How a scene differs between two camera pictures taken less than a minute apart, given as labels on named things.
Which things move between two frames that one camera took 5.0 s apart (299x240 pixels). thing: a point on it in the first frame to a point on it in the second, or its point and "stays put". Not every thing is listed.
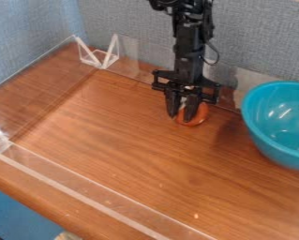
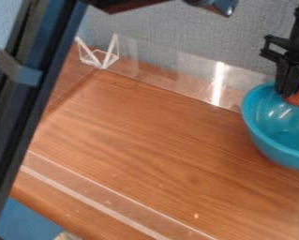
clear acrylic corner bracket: [97, 58] stays put
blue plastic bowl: [274, 110] stays put
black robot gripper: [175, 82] to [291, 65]
